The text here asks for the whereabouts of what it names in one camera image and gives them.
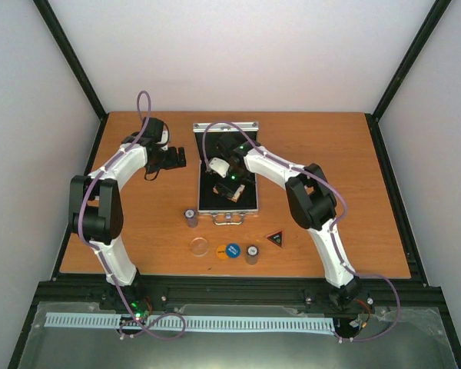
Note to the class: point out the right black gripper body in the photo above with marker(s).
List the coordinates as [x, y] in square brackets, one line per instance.
[239, 176]

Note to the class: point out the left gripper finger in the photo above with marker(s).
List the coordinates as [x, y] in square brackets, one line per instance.
[174, 163]
[173, 152]

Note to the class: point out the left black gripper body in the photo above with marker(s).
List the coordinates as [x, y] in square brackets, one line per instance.
[153, 166]

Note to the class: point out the aluminium poker case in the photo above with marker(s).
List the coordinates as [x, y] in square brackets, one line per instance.
[222, 210]

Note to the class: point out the red playing card deck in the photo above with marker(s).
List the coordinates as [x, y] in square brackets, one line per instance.
[236, 192]

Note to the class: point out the brown black chip stack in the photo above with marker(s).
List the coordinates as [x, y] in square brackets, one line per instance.
[252, 254]

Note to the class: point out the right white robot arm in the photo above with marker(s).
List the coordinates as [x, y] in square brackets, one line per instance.
[312, 204]

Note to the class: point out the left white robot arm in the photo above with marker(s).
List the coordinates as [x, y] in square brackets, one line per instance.
[95, 211]

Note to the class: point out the chip stack in clear tube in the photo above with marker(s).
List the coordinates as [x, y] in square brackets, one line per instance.
[190, 216]

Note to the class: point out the orange round button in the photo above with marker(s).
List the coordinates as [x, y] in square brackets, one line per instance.
[221, 252]

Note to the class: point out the blue small blind button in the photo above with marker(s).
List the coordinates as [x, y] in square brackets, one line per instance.
[232, 250]

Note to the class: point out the clear round tube lid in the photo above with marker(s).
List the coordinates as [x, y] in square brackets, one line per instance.
[199, 246]

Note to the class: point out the black triangular dealer button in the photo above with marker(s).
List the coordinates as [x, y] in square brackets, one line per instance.
[276, 238]

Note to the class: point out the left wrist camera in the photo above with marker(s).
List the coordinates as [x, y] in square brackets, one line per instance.
[165, 139]

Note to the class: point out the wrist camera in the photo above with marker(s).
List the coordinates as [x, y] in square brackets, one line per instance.
[165, 139]
[219, 167]

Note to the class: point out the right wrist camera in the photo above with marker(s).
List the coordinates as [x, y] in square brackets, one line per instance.
[219, 167]

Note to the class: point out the light blue cable duct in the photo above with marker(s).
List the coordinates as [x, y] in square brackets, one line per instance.
[199, 324]

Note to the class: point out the black aluminium frame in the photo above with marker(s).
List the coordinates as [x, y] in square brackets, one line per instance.
[82, 288]

